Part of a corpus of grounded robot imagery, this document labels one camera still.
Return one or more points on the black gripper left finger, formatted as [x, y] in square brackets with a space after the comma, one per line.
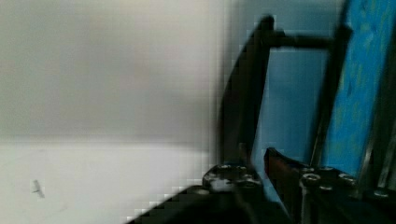
[232, 178]

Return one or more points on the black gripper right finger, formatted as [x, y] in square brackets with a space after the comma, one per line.
[285, 175]

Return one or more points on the black toaster oven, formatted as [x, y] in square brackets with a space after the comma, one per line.
[351, 90]

